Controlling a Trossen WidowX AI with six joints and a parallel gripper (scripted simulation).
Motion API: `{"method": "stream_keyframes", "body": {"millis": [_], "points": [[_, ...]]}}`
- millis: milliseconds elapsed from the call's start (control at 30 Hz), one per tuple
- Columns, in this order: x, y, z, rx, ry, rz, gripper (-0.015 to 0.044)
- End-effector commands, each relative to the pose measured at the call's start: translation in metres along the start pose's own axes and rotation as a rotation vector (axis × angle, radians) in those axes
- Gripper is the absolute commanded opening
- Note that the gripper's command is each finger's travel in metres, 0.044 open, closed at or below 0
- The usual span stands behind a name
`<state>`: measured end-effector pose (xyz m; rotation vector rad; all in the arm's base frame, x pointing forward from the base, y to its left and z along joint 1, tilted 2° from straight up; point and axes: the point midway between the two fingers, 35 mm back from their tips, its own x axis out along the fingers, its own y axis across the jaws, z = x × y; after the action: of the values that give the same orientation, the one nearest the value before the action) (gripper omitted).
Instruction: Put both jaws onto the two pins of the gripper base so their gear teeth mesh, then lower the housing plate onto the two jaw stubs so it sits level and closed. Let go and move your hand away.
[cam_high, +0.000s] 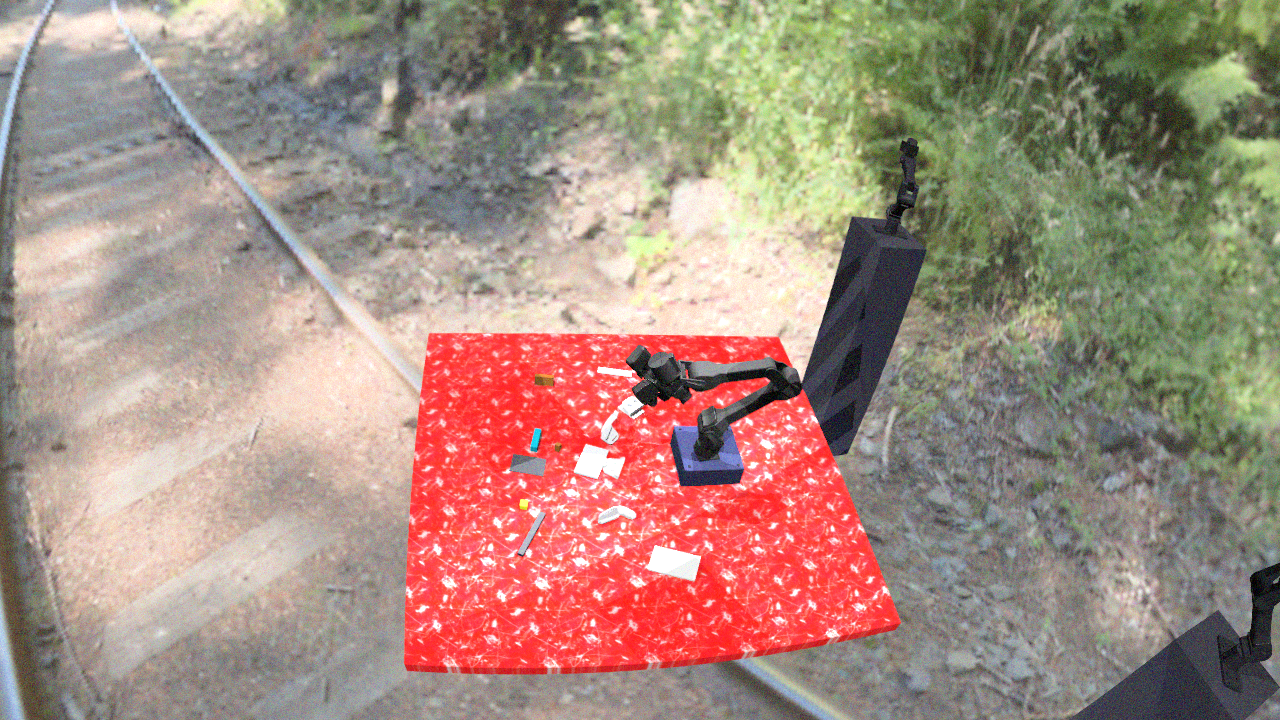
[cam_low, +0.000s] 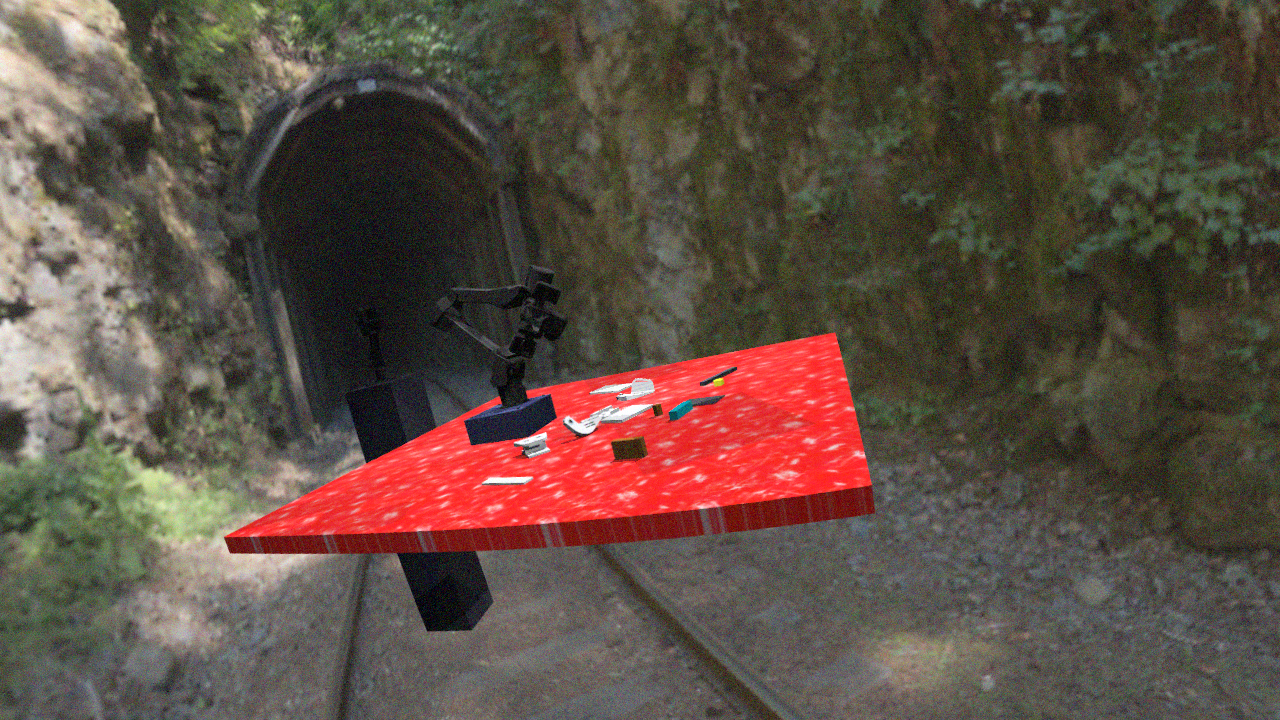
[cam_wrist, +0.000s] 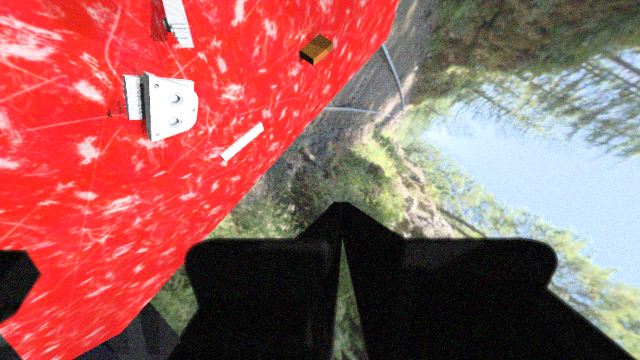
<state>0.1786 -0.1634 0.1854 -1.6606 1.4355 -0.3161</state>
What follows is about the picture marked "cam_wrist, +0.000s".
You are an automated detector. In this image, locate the white flat bar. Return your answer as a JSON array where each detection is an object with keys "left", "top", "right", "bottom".
[{"left": 219, "top": 121, "right": 264, "bottom": 161}]

